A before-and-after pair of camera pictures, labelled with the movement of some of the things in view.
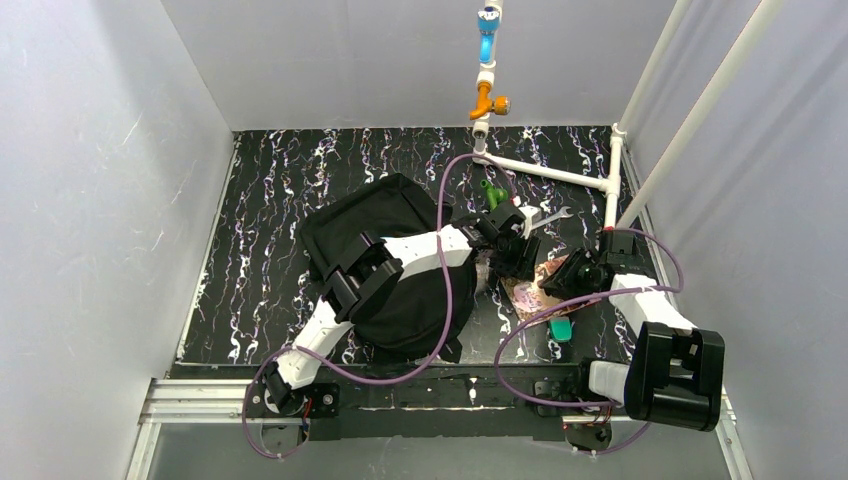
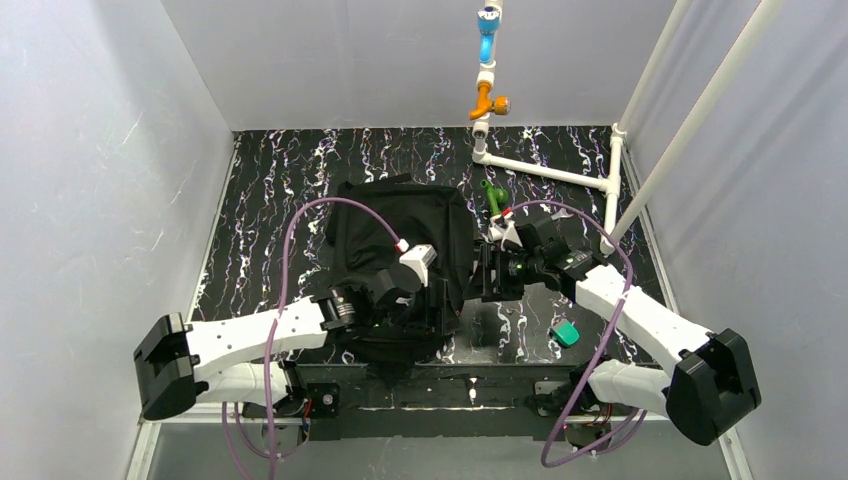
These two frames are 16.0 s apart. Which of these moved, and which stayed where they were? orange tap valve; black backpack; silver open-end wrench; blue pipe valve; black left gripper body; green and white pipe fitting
Moved: black left gripper body; black backpack
Stayed: orange tap valve; green and white pipe fitting; blue pipe valve; silver open-end wrench
